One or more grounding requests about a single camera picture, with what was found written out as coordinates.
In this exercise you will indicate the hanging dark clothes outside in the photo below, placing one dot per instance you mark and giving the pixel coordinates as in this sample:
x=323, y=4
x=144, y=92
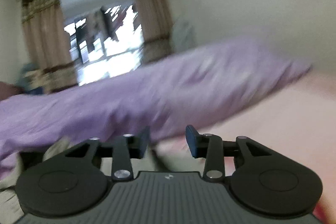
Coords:
x=103, y=34

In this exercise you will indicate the purple duvet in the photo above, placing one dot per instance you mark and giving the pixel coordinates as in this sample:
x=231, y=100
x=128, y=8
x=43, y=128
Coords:
x=200, y=87

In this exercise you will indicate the window with white frame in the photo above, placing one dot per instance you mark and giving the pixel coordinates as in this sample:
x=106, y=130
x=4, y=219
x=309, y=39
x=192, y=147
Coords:
x=115, y=66

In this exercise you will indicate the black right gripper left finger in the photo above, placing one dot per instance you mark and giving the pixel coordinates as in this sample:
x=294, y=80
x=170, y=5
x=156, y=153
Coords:
x=122, y=149

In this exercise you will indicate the pile of clothes by curtain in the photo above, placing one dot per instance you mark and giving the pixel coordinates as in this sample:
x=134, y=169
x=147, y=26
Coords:
x=24, y=84

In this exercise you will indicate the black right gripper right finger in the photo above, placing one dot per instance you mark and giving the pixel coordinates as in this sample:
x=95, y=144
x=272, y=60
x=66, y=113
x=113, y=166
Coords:
x=214, y=150

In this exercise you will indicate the grey patterned cushion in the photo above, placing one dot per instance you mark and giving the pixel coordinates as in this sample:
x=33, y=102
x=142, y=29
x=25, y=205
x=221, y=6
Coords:
x=182, y=36

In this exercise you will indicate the left striped beige curtain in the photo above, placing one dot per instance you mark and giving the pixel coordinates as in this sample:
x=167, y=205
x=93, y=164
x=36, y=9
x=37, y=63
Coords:
x=48, y=44

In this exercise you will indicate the pink cartoon bed sheet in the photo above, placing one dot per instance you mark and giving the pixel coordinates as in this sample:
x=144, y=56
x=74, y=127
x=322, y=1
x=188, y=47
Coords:
x=298, y=122

